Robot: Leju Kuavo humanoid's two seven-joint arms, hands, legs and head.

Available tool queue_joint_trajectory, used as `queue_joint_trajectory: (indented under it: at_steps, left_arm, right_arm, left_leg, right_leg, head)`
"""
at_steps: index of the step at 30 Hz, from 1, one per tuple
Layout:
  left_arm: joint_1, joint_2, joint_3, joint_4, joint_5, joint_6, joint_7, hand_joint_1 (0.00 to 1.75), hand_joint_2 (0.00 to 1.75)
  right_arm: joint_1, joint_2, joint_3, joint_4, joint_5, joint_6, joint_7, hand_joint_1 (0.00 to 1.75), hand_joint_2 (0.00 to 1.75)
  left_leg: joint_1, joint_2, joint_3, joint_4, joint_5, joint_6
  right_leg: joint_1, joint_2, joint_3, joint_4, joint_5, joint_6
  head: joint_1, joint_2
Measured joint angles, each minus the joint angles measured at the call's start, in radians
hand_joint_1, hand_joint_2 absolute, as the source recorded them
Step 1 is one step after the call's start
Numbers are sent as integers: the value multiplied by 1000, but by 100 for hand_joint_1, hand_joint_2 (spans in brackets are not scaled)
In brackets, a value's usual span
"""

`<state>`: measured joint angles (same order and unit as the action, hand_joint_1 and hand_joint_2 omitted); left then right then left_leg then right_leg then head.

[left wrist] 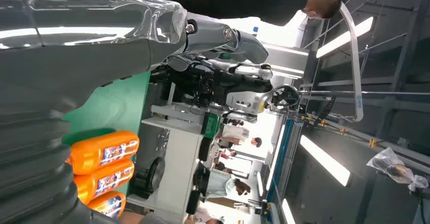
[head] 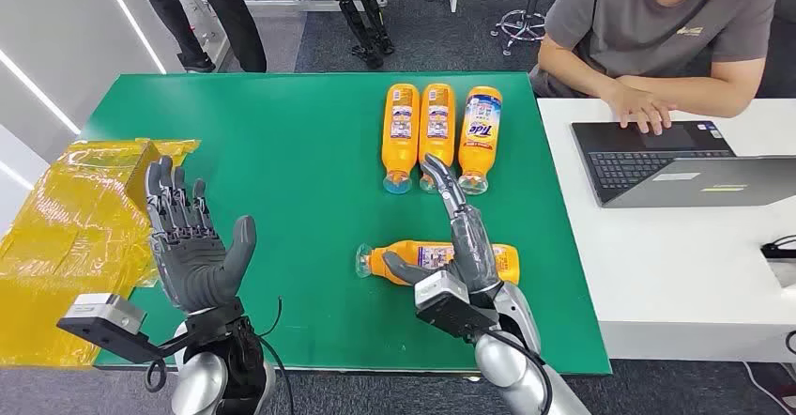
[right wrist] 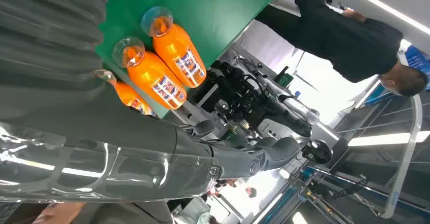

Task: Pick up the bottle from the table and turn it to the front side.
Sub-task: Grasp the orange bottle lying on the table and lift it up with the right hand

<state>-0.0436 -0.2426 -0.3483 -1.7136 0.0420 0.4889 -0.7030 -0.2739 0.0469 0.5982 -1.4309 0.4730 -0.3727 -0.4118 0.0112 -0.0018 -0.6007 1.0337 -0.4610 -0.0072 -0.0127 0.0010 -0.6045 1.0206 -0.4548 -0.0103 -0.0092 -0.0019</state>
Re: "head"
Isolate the orange Tide label bottle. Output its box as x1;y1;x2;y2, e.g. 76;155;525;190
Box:
457;85;504;197

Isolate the dark grey laptop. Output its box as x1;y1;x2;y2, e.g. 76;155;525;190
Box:
571;119;796;209

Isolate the standing person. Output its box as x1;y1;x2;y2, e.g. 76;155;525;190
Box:
131;0;268;75

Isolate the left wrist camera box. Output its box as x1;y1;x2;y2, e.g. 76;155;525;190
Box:
56;292;163;363

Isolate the orange bottle with blue cap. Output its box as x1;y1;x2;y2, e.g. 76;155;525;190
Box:
380;83;421;195

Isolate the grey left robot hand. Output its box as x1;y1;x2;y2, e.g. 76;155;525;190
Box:
144;155;258;315

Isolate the seated person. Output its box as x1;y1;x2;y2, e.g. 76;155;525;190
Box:
528;0;786;136

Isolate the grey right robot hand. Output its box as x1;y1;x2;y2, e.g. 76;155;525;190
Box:
381;153;505;295

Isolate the yellow film wrapped cardboard box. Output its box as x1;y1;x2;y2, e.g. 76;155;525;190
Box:
0;138;202;369

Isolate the orange detergent bottle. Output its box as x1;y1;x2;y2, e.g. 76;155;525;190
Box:
355;239;521;287
418;83;457;194

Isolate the black plug with cable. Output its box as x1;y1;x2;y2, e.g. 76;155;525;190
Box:
759;234;796;262

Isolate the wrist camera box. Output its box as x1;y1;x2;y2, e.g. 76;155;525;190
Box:
56;292;163;363
413;269;498;339

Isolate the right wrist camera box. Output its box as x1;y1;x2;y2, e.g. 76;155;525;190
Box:
413;269;498;339

